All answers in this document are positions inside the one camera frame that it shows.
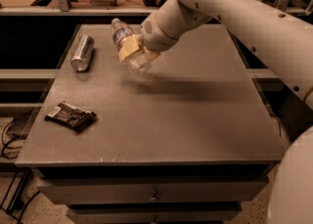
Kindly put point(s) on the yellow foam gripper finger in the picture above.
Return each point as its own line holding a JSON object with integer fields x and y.
{"x": 131, "y": 47}
{"x": 150, "y": 56}

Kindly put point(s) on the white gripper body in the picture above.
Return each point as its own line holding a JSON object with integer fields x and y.
{"x": 152, "y": 36}

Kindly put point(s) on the clear plastic water bottle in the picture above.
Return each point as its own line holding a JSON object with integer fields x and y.
{"x": 120, "y": 31}

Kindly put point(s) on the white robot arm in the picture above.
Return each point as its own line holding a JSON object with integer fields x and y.
{"x": 283, "y": 43}

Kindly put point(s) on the silver redbull can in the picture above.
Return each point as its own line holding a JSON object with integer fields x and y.
{"x": 81, "y": 57}

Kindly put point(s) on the grey drawer cabinet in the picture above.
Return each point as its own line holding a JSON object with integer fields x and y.
{"x": 196, "y": 114}

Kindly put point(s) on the black snack packet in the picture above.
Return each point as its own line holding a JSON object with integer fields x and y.
{"x": 71, "y": 116}

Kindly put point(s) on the black device on floor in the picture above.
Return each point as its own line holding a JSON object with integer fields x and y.
{"x": 20, "y": 126}

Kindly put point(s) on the upper drawer with knob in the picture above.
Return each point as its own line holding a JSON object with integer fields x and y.
{"x": 151, "y": 190}

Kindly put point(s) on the drawer with knob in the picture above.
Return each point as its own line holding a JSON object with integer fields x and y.
{"x": 155, "y": 213}
{"x": 151, "y": 190}

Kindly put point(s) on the lower drawer with knob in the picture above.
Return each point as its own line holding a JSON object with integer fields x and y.
{"x": 155, "y": 213}

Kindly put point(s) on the grey metal shelf rail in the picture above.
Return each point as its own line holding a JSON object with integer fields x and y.
{"x": 64, "y": 8}

